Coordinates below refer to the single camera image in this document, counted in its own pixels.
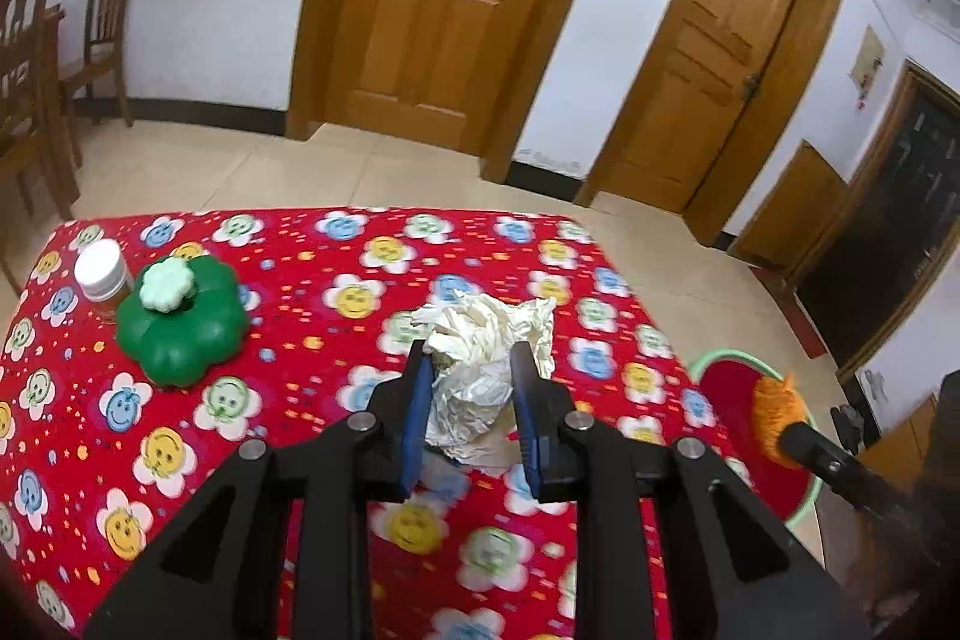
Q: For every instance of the red basin with green rim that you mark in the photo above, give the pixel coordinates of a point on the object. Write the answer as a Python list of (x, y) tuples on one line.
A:
[(731, 400)]

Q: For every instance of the small wooden cabinet door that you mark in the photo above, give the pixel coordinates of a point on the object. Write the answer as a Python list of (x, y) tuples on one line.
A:
[(795, 205)]

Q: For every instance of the white-lidded small jar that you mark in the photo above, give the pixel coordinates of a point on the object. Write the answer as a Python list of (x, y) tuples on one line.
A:
[(101, 269)]

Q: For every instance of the cream wall notice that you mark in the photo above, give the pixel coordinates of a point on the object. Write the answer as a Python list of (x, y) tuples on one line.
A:
[(868, 61)]

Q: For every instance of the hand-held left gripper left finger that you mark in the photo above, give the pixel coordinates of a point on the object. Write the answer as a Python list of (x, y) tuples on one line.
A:
[(418, 422)]

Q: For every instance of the orange frilly wrapper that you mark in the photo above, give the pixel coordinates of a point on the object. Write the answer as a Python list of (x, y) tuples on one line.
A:
[(772, 407)]

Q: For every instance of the dark wooden-framed door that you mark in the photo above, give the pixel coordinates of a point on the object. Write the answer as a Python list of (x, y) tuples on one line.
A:
[(892, 235)]

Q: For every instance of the red flower-print tablecloth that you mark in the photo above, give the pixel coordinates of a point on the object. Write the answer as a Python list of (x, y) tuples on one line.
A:
[(300, 310)]

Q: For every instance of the wooden chair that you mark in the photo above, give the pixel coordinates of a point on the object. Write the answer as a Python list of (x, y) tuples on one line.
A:
[(30, 85), (105, 40)]

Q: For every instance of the large white paper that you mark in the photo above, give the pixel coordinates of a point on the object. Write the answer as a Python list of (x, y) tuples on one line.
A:
[(480, 385)]

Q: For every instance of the narrow panelled wooden door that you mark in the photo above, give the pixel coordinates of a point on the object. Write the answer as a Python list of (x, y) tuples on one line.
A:
[(720, 55)]

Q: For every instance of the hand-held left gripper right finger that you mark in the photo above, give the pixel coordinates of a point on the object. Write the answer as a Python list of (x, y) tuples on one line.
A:
[(529, 422)]

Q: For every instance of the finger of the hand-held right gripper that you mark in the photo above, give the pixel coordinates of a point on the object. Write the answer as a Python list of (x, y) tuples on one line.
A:
[(825, 460)]

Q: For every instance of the green flower-shaped container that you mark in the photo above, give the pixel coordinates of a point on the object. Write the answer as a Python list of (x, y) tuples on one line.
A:
[(180, 340)]

